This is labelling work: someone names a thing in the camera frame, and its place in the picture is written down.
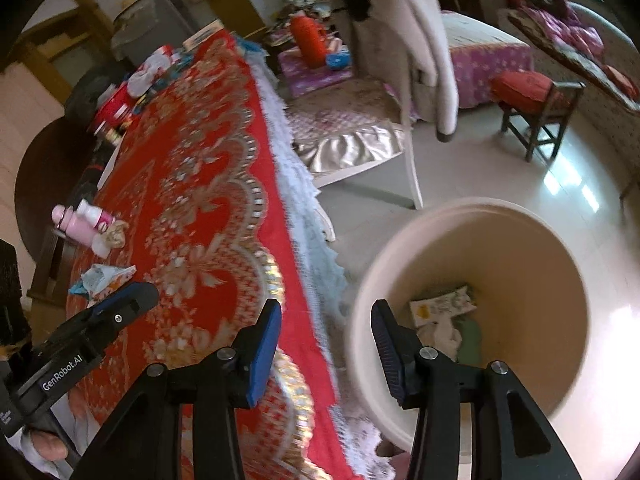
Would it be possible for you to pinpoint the blue snack wrapper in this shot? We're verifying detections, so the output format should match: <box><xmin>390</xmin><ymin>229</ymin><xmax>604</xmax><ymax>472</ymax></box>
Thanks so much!
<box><xmin>68</xmin><ymin>263</ymin><xmax>137</xmax><ymax>302</ymax></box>

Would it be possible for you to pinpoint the white tissue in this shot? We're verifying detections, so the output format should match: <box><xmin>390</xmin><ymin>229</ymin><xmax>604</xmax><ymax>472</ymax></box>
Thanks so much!
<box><xmin>91</xmin><ymin>220</ymin><xmax>129</xmax><ymax>259</ymax></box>

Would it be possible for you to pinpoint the trash inside bin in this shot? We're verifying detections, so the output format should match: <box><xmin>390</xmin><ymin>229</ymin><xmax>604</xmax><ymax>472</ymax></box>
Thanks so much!
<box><xmin>409</xmin><ymin>284</ymin><xmax>482</xmax><ymax>366</ymax></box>

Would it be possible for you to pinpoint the beige round trash bin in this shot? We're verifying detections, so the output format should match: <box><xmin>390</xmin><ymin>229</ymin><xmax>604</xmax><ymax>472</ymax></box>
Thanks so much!
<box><xmin>345</xmin><ymin>198</ymin><xmax>589</xmax><ymax>451</ymax></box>

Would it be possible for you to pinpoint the left hand with white glove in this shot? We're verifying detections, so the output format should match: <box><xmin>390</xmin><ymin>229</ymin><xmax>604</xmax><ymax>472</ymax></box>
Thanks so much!
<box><xmin>6</xmin><ymin>388</ymin><xmax>100</xmax><ymax>479</ymax></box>

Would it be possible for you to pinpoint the white bottle pink label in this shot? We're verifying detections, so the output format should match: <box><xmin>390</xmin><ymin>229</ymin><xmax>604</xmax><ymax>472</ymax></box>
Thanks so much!
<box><xmin>76</xmin><ymin>200</ymin><xmax>115</xmax><ymax>233</ymax></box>

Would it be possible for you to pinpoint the pink small bottle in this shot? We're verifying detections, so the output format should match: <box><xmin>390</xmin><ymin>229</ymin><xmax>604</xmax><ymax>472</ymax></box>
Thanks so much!
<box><xmin>51</xmin><ymin>205</ymin><xmax>99</xmax><ymax>248</ymax></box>

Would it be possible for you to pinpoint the red floral tablecloth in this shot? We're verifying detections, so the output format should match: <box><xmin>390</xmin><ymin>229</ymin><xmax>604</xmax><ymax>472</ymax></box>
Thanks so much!
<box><xmin>65</xmin><ymin>29</ymin><xmax>362</xmax><ymax>480</ymax></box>

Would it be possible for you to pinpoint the dark round wooden table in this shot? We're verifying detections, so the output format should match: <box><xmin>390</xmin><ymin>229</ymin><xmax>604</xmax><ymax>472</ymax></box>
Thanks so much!
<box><xmin>14</xmin><ymin>115</ymin><xmax>99</xmax><ymax>261</ymax></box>

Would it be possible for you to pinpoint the red plastic basin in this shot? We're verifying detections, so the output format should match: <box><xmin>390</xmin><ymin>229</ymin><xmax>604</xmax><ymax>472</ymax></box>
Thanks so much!
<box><xmin>90</xmin><ymin>81</ymin><xmax>137</xmax><ymax>132</ymax></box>

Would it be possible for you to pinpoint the white chair with cushion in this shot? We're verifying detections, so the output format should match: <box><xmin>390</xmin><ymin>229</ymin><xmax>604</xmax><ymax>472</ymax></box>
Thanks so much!
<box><xmin>284</xmin><ymin>8</ymin><xmax>426</xmax><ymax>210</ymax></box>

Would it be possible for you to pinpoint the wooden stool red cushion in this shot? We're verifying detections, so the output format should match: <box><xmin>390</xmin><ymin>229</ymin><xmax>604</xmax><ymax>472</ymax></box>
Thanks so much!
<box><xmin>489</xmin><ymin>70</ymin><xmax>586</xmax><ymax>164</ymax></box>

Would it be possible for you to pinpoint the blue plastic bag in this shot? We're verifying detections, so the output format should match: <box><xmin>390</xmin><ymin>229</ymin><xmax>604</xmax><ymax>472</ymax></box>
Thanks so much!
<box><xmin>326</xmin><ymin>49</ymin><xmax>352</xmax><ymax>70</ymax></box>

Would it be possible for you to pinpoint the red thermos flask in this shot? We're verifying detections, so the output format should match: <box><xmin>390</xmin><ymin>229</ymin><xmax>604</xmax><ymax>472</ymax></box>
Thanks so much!
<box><xmin>290</xmin><ymin>11</ymin><xmax>328</xmax><ymax>70</ymax></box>

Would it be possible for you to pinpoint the bed with purple cover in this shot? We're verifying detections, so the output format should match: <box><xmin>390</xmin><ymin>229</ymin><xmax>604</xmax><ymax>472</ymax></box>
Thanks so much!
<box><xmin>442</xmin><ymin>11</ymin><xmax>534</xmax><ymax>110</ymax></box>

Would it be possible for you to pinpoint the floral sofa with clothes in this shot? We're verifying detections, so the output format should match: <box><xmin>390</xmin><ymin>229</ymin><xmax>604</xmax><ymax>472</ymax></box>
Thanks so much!
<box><xmin>498</xmin><ymin>0</ymin><xmax>639</xmax><ymax>172</ymax></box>

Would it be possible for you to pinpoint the white coat on chair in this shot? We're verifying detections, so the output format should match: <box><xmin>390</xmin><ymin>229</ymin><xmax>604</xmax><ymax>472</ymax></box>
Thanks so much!
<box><xmin>332</xmin><ymin>0</ymin><xmax>460</xmax><ymax>143</ymax></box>

